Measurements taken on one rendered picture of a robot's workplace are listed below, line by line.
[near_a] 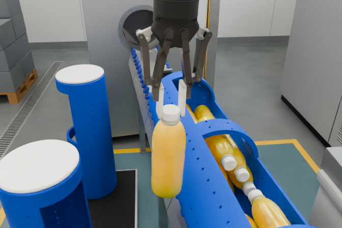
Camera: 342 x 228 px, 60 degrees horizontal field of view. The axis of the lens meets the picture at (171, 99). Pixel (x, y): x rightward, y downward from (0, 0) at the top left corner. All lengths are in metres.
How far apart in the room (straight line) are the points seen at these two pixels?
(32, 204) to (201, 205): 0.58
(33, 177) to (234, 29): 5.11
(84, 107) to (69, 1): 3.94
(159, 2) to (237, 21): 5.33
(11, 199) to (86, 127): 0.86
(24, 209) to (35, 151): 0.22
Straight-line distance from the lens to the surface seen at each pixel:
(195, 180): 0.79
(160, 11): 0.49
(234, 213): 0.68
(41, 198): 1.08
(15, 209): 1.14
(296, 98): 3.53
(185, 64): 0.54
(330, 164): 1.17
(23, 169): 1.15
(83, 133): 1.88
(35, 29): 5.85
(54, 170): 1.11
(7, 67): 3.90
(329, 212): 1.23
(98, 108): 1.83
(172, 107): 0.60
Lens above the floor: 1.72
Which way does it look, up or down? 28 degrees down
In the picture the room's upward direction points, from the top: straight up
